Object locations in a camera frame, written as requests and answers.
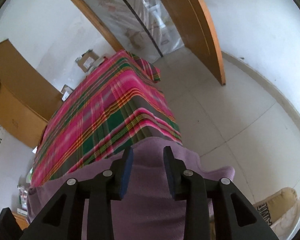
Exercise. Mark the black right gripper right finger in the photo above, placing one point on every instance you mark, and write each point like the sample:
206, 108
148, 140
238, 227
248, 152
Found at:
234, 216

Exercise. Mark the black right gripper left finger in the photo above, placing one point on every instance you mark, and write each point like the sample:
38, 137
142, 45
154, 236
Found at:
87, 202

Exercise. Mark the purple fleece pants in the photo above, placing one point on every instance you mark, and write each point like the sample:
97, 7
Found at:
147, 210

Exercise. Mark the white sack on floor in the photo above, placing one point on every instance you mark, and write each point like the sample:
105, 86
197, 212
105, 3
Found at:
281, 211

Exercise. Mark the wooden wardrobe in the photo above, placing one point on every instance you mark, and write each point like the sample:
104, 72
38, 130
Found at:
27, 100

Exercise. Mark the white carton box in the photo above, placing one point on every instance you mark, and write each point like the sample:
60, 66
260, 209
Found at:
66, 91

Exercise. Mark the plaid pink green bedsheet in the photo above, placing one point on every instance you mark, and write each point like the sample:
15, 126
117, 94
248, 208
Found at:
114, 107

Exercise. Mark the brown cardboard box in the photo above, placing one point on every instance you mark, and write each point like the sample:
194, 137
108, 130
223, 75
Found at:
86, 60

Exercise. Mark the wooden door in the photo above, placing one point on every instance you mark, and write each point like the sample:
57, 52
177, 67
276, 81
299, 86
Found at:
195, 26

